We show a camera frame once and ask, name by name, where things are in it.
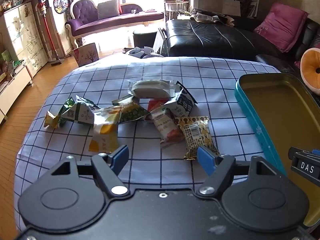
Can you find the white red snack packet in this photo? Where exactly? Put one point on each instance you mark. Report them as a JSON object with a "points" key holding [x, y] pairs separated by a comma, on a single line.
{"points": [[166, 127]]}

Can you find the white cake packet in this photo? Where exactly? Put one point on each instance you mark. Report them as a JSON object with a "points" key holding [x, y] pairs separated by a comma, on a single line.
{"points": [[151, 88]]}

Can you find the picture frame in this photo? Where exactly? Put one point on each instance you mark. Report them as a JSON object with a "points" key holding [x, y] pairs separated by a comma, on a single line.
{"points": [[253, 8]]}

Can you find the yellow white pastry packet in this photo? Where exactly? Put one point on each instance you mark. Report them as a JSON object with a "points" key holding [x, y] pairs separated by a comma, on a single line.
{"points": [[106, 130]]}

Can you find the black leather sofa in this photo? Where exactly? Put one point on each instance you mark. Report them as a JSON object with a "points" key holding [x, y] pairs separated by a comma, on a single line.
{"points": [[200, 37]]}

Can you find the red stick vacuum cleaner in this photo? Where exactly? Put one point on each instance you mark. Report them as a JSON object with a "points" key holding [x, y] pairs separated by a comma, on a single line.
{"points": [[46, 35]]}

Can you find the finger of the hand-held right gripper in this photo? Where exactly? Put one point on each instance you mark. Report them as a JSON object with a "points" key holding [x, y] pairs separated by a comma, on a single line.
{"points": [[303, 166]]}

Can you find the gold foil candy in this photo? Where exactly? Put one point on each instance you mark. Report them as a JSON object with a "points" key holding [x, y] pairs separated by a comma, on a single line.
{"points": [[50, 119]]}

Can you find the orange donut cushion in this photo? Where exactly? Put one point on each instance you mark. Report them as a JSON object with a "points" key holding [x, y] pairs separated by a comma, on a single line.
{"points": [[308, 67]]}

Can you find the grey cushion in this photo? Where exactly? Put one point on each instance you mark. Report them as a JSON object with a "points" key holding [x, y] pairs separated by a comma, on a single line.
{"points": [[108, 8]]}

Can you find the magenta cushion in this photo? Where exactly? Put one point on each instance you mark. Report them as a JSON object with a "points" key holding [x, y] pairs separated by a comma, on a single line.
{"points": [[282, 27]]}

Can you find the teal tin box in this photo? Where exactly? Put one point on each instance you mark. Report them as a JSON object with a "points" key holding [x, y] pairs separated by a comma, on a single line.
{"points": [[275, 110]]}

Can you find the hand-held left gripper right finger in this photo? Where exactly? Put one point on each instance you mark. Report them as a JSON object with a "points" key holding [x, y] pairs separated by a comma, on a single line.
{"points": [[206, 156]]}

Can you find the pile of clothes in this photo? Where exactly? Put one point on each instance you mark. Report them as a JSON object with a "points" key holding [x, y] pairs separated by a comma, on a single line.
{"points": [[205, 16]]}

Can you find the yellow brown patterned packet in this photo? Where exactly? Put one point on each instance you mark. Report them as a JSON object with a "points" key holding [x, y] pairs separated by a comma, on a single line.
{"points": [[197, 135]]}

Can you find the black white milk packet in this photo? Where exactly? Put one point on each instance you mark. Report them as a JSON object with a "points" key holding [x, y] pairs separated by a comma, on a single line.
{"points": [[181, 105]]}

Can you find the white round side table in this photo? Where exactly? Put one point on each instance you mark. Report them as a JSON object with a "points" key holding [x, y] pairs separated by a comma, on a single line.
{"points": [[175, 6]]}

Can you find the round wall hanging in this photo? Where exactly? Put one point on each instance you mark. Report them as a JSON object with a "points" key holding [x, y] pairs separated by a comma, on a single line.
{"points": [[60, 3]]}

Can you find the purple chaise sofa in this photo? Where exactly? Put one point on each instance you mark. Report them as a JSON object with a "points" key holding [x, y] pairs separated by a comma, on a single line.
{"points": [[85, 12]]}

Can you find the blue checkered cloth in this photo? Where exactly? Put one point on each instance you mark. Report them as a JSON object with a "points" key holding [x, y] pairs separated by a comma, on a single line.
{"points": [[150, 70]]}

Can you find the low white bench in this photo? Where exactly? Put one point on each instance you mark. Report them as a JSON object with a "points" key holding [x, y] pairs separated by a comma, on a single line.
{"points": [[13, 85]]}

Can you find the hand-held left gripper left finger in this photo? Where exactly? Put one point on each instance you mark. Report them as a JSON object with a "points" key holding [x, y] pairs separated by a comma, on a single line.
{"points": [[122, 155]]}

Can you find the standing desk calendar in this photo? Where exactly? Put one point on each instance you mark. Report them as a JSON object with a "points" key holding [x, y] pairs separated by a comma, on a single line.
{"points": [[158, 42]]}

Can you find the cardboard box tree print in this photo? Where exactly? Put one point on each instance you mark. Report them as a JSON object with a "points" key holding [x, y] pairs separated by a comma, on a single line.
{"points": [[86, 55]]}

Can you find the white cabinet with drawings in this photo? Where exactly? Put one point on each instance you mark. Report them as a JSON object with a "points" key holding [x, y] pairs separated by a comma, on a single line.
{"points": [[22, 35]]}

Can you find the white neck massager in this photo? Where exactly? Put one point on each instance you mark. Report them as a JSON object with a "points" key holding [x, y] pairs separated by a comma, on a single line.
{"points": [[138, 52]]}

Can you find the orange red snack packet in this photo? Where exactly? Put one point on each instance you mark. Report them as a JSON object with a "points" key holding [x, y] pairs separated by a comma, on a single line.
{"points": [[156, 103]]}

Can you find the black round ottoman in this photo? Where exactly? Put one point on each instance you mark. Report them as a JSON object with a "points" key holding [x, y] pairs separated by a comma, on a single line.
{"points": [[143, 38]]}

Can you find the green white triangular packet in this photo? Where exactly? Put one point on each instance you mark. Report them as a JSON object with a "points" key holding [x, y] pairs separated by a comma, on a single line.
{"points": [[80, 112]]}

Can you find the green pea packet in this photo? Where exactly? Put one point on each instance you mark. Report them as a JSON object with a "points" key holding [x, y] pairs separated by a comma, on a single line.
{"points": [[131, 115]]}

